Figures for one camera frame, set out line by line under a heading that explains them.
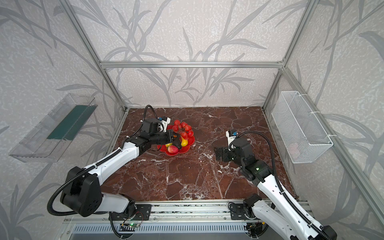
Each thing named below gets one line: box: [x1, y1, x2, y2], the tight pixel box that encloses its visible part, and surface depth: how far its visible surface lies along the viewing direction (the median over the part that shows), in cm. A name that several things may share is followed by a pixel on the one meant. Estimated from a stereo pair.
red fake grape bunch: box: [172, 119, 194, 140], surface depth 88 cm
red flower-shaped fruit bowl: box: [157, 120, 195, 156], surface depth 93 cm
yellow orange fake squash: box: [180, 136, 188, 147], surface depth 98 cm
